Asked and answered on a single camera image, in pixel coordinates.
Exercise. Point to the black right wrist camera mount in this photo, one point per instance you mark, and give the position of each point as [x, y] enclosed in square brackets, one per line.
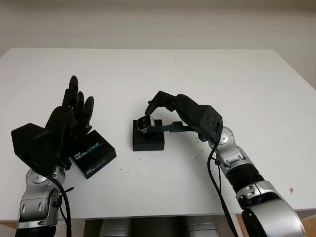
[211, 121]

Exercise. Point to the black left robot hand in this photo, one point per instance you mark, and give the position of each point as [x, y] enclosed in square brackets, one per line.
[63, 123]

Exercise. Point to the grey robot leg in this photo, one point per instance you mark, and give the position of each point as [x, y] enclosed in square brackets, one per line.
[113, 228]
[201, 228]

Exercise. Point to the dark robot pelvis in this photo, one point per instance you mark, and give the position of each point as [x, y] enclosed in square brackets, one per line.
[158, 228]

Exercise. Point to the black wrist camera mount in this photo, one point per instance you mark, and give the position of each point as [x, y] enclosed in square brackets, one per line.
[211, 121]
[27, 140]

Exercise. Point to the grey right robot leg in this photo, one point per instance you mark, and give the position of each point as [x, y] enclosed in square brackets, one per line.
[201, 228]

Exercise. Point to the small silver depth camera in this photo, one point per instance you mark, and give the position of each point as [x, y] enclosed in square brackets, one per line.
[145, 123]

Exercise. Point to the grey left robot leg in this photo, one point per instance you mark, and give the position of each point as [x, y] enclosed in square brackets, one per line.
[113, 228]

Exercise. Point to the black box base with insert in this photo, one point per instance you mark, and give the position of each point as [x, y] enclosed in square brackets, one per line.
[148, 144]

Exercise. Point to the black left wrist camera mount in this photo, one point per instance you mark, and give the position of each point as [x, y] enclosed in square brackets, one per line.
[27, 140]

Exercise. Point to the black RealSense box lid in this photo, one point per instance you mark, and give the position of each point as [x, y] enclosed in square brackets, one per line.
[98, 153]

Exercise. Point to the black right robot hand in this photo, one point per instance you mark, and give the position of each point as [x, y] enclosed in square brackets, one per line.
[187, 111]

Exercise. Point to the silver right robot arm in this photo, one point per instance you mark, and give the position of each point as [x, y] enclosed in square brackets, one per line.
[247, 172]

